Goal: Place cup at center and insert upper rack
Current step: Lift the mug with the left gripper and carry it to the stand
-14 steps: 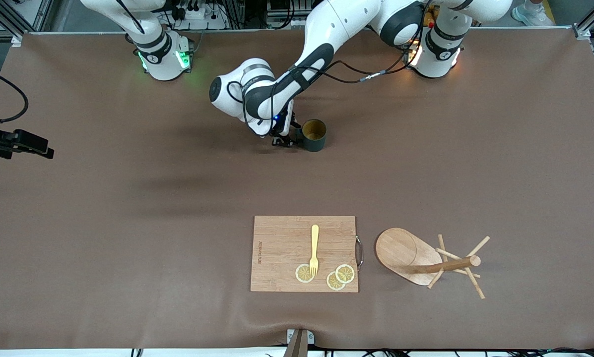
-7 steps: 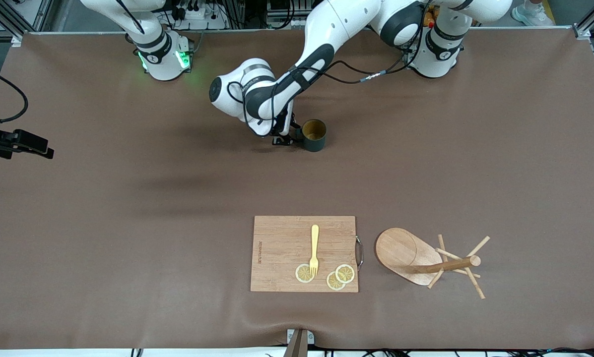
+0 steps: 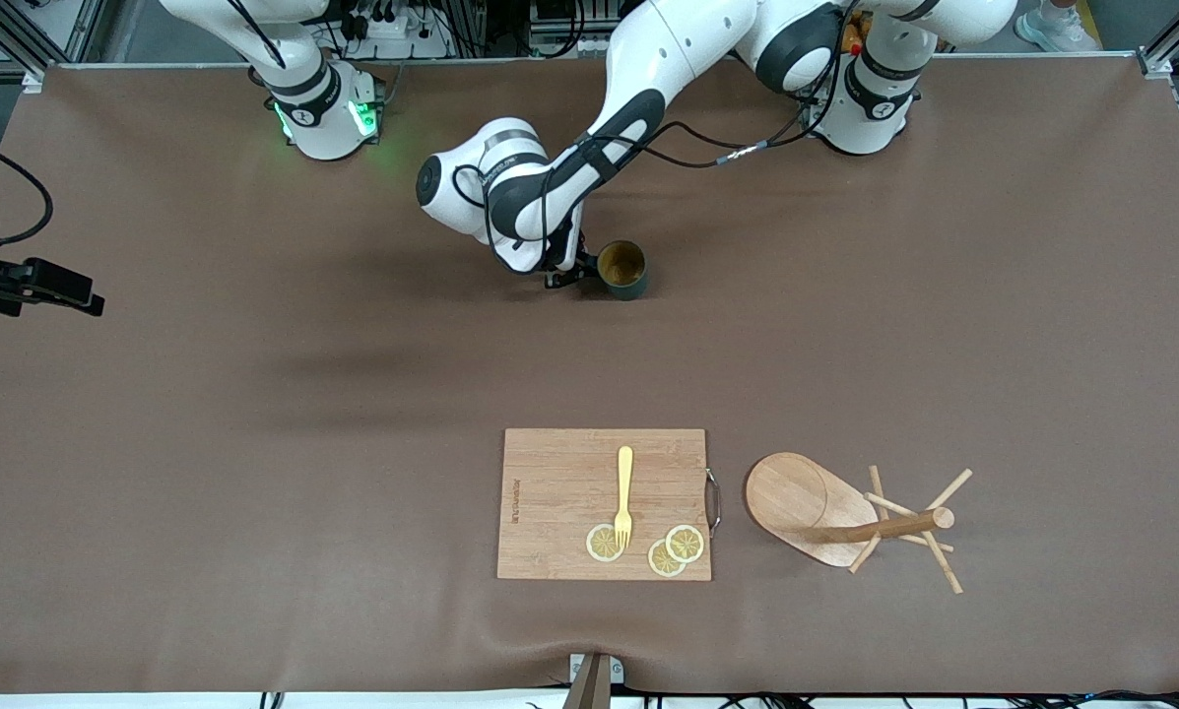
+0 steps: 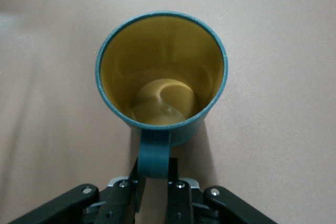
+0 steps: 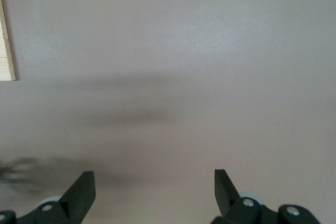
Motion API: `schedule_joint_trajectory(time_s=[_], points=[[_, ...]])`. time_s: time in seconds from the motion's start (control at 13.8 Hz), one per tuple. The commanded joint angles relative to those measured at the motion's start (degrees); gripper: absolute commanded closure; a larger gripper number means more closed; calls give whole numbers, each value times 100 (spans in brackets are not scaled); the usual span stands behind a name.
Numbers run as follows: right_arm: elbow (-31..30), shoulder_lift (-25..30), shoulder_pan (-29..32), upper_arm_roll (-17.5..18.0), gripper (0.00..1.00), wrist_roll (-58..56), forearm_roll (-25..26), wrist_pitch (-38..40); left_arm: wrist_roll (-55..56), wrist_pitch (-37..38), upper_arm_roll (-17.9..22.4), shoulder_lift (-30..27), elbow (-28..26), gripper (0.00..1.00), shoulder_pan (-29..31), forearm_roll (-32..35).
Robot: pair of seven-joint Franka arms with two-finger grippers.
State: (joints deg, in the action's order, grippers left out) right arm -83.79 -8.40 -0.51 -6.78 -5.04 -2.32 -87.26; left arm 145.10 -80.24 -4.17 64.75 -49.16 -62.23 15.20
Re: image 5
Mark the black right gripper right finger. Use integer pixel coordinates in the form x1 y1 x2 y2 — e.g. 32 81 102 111
209 169 320 224

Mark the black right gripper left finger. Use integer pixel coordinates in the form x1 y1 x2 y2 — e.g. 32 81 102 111
0 170 96 224

